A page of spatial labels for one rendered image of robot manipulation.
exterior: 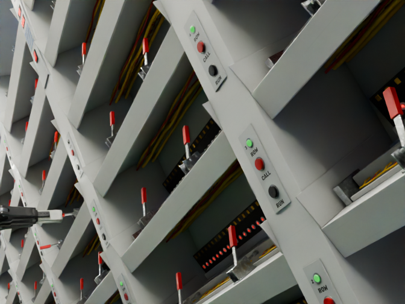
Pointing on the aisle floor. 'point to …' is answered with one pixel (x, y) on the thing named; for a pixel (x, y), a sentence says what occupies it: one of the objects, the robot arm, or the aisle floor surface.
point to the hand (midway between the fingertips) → (49, 216)
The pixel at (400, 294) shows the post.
